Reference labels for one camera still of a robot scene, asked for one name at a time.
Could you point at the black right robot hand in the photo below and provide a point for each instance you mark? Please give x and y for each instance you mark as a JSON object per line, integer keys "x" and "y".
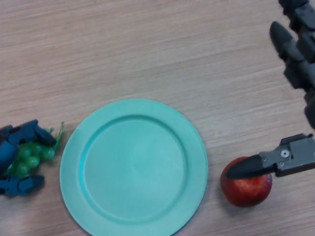
{"x": 297, "y": 56}

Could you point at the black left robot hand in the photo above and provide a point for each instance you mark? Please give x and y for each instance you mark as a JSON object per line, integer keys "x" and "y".
{"x": 14, "y": 157}

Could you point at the green grapes bunch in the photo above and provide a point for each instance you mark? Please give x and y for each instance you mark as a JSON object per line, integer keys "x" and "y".
{"x": 30, "y": 159}

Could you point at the green round plate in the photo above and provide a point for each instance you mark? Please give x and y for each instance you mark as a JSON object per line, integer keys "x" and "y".
{"x": 134, "y": 164}

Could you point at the red apple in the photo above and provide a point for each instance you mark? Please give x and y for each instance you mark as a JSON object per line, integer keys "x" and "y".
{"x": 246, "y": 189}

